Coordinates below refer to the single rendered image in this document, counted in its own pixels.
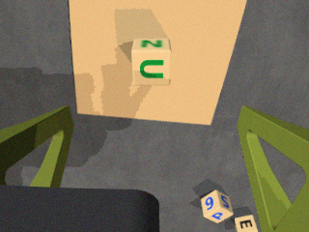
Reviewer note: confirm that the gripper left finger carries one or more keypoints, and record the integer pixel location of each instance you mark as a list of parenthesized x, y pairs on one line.
[(18, 141)]

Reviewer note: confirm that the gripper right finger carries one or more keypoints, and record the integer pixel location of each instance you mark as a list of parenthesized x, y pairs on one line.
[(272, 203)]

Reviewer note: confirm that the tan flat mat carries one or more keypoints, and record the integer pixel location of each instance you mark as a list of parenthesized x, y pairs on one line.
[(202, 35)]

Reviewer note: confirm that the tan letter block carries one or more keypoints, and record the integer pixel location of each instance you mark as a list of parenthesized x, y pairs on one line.
[(151, 62), (246, 224), (216, 206)]

